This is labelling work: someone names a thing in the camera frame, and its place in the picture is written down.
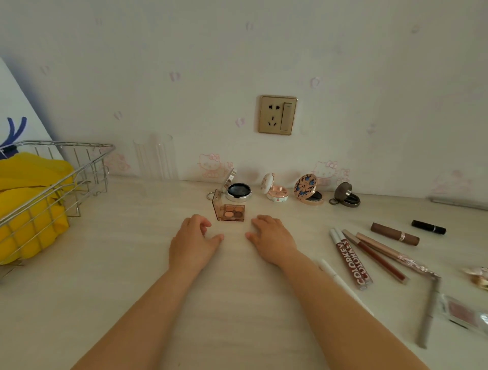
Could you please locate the person's right forearm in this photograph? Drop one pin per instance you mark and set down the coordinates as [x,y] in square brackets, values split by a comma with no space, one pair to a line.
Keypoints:
[350,324]

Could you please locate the silver round cushion compact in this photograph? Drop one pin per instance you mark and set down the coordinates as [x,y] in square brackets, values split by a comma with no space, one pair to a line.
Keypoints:
[239,190]

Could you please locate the person's right hand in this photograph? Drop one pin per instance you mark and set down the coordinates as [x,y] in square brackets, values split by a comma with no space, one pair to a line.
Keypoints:
[272,240]

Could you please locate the pink blue patterned compact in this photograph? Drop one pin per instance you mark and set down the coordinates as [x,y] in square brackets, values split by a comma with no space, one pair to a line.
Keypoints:
[305,185]

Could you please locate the light wooden table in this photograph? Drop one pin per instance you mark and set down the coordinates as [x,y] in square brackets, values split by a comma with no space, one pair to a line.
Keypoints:
[133,247]

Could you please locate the grey pen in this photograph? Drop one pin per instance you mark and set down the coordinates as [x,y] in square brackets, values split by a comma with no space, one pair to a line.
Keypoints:
[457,203]

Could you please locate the person's left hand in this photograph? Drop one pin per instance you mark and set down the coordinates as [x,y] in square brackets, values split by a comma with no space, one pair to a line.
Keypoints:
[190,247]

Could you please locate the clear acrylic organizer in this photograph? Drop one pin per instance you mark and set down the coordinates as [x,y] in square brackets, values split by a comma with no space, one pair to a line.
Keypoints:
[156,156]

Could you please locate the grey slim eyeliner pencil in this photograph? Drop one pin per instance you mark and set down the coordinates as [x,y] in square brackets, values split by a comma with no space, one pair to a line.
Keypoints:
[429,312]

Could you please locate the brown Colorkey lip gloss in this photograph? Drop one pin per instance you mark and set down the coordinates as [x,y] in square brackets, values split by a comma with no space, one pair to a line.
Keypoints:
[377,259]

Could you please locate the pink single eyeshadow pan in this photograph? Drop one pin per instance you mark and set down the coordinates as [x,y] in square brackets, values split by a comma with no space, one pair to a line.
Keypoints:
[461,312]

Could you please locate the white concealer tube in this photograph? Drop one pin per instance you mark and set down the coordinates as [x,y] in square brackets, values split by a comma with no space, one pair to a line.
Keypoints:
[335,278]

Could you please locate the white paper bag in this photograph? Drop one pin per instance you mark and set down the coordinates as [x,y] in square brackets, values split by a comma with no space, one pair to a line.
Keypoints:
[23,106]

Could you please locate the ornate rose gold lip tube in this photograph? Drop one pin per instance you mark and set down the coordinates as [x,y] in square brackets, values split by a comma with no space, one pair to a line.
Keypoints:
[392,253]

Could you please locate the brown lipstick tube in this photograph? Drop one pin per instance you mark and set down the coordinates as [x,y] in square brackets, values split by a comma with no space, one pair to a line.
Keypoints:
[392,233]

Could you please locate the gold wall socket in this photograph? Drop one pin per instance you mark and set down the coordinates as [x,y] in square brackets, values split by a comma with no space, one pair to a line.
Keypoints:
[277,115]

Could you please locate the small dark round compact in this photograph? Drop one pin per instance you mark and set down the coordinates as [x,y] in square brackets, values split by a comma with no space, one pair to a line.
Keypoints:
[345,190]

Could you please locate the yellow plastic bag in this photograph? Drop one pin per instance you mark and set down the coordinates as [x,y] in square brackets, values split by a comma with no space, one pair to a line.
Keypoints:
[23,171]

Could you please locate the person's left forearm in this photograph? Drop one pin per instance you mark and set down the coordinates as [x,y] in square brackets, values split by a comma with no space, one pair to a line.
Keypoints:
[141,324]

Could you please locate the white floral round compact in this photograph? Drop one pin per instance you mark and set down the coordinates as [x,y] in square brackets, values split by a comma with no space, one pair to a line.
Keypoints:
[277,193]

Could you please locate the black lipstick tube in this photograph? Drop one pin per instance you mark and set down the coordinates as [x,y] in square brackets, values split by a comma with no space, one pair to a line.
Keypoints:
[429,227]

